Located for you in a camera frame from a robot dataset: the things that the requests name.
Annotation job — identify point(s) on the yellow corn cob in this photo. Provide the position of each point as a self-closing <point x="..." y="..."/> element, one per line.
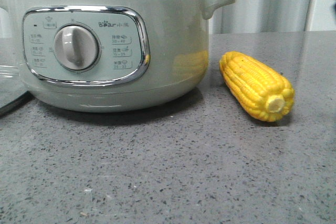
<point x="263" y="93"/>

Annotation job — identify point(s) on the glass pot lid steel rim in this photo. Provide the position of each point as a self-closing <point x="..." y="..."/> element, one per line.
<point x="13" y="92"/>

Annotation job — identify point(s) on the pale green electric pot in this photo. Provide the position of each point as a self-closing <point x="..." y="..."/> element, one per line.
<point x="150" y="51"/>

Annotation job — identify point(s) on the beige timer knob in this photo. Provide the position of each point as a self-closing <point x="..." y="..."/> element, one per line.
<point x="75" y="47"/>

